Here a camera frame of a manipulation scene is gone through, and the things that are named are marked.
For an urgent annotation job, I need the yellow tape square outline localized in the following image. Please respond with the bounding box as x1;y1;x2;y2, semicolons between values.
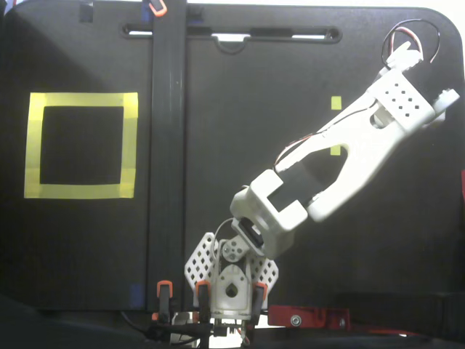
23;92;140;200

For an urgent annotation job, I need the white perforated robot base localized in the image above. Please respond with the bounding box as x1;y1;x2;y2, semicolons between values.
184;232;280;321

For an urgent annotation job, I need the orange spring clamp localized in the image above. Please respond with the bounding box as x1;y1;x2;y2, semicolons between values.
144;0;168;18

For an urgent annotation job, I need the long black table strip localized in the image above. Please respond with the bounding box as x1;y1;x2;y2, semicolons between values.
147;0;188;313

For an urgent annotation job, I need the red metal corner bracket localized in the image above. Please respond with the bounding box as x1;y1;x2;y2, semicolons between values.
267;304;352;331

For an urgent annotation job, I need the black power cable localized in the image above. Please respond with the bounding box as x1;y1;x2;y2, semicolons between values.
118;309;155;341

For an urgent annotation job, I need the red black white servo cable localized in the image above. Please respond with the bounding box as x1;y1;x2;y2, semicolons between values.
275;103;379;168
381;18;442;71

